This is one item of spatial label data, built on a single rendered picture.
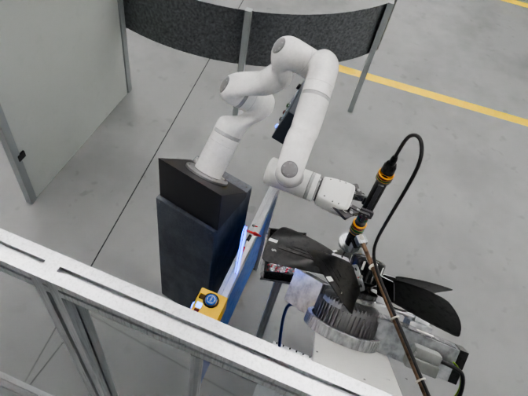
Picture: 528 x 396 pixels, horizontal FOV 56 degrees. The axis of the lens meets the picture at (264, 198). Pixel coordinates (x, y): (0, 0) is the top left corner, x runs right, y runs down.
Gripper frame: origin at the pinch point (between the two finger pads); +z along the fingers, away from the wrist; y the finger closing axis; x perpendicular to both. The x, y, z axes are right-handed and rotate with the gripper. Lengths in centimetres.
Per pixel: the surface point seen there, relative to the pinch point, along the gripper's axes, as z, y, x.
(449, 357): 45, 13, -42
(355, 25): -34, -201, -70
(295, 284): -11, 2, -55
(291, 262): -15.0, 5.5, -35.3
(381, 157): 17, -181, -154
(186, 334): -23, 73, 51
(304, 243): -13.3, -4.5, -36.5
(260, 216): -36, -31, -69
